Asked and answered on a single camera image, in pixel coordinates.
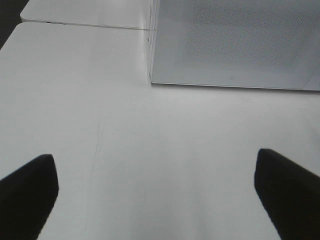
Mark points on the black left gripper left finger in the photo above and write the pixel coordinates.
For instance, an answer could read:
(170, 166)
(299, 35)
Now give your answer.
(27, 197)

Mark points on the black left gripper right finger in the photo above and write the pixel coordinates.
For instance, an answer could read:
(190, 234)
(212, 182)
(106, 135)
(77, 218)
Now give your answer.
(290, 194)

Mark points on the white microwave door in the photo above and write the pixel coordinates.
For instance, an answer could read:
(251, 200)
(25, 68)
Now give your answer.
(271, 44)

